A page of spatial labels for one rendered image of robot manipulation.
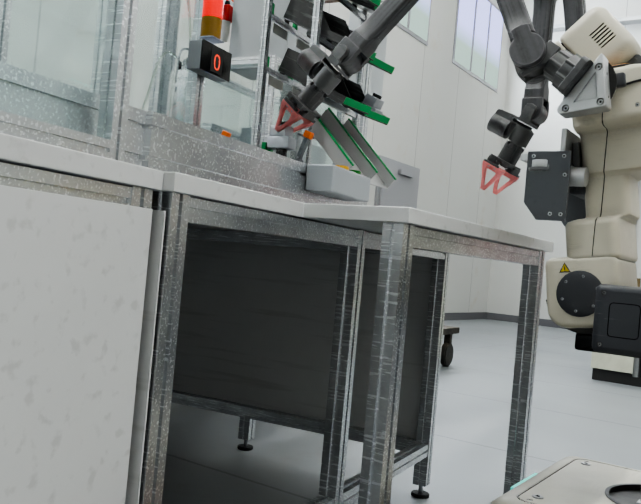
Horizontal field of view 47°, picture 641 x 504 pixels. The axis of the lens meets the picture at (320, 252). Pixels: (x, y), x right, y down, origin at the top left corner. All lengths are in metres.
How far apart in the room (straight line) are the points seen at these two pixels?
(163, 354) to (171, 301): 0.08
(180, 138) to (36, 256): 0.40
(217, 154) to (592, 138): 0.88
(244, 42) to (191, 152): 2.10
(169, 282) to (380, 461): 0.54
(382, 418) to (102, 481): 0.54
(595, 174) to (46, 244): 1.24
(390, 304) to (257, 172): 0.38
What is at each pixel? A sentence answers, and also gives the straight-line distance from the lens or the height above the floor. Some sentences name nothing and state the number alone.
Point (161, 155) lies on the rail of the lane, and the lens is 1.24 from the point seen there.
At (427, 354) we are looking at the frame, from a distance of 2.46.
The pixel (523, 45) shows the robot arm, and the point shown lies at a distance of 1.71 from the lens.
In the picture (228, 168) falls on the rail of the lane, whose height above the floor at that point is 0.90.
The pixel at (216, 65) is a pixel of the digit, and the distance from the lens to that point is 1.84.
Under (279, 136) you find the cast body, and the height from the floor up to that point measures 1.05.
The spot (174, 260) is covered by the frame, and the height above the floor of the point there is 0.73.
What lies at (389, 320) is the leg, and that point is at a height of 0.65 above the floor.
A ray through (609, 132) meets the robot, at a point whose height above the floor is 1.09.
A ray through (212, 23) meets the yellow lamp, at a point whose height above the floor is 1.29.
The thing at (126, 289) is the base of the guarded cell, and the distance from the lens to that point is 1.10.
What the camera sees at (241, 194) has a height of 0.85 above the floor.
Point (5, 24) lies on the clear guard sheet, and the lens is 1.01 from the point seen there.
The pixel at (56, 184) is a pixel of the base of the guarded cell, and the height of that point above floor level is 0.81.
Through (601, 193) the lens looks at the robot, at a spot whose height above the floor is 0.96.
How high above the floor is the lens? 0.74
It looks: 1 degrees up
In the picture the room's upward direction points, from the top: 5 degrees clockwise
